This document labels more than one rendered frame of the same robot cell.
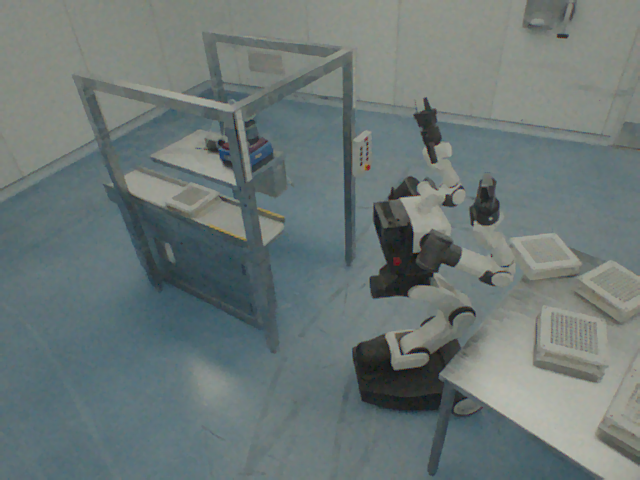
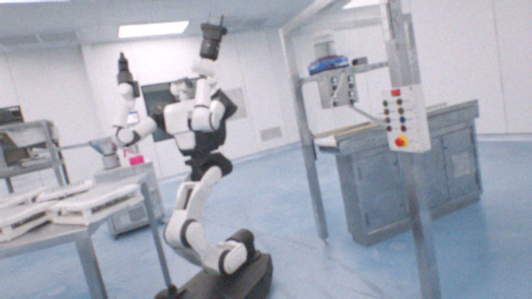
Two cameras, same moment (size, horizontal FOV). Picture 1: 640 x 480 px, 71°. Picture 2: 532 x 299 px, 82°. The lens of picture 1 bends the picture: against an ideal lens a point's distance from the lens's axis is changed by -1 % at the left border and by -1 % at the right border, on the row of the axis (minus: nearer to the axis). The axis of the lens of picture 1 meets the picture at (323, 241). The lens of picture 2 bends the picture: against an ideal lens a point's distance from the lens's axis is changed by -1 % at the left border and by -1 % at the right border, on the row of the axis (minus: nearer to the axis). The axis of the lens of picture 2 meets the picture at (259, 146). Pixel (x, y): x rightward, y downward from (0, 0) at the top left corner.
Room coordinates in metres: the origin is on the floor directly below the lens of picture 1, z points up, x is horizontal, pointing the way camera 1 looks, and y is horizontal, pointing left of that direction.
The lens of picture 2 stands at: (2.94, -1.64, 1.10)
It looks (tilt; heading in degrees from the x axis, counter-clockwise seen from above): 7 degrees down; 127
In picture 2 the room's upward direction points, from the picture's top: 12 degrees counter-clockwise
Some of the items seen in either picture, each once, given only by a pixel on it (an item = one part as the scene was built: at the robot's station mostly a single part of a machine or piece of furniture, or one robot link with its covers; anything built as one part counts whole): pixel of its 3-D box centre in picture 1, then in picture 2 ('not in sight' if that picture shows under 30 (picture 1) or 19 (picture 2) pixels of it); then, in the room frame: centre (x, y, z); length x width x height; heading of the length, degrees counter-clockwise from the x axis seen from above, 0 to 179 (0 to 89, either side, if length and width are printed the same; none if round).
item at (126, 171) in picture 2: not in sight; (131, 196); (-0.57, 0.34, 0.38); 0.63 x 0.57 x 0.76; 62
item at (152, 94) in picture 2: not in sight; (180, 108); (-2.16, 2.79, 1.43); 1.38 x 0.01 x 1.16; 62
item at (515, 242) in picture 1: (544, 251); (96, 197); (1.67, -1.07, 0.89); 0.25 x 0.24 x 0.02; 95
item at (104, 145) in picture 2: not in sight; (115, 151); (-0.64, 0.32, 0.95); 0.49 x 0.36 x 0.37; 62
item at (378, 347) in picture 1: (410, 358); (223, 274); (1.61, -0.46, 0.19); 0.64 x 0.52 x 0.33; 95
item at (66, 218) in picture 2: (541, 259); (99, 208); (1.67, -1.07, 0.84); 0.24 x 0.24 x 0.02; 5
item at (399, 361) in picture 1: (406, 348); (224, 257); (1.61, -0.43, 0.28); 0.21 x 0.20 x 0.13; 95
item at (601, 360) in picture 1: (572, 334); (66, 190); (1.16, -0.97, 0.89); 0.25 x 0.24 x 0.02; 156
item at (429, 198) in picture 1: (427, 196); (181, 89); (1.61, -0.45, 1.29); 0.10 x 0.07 x 0.09; 5
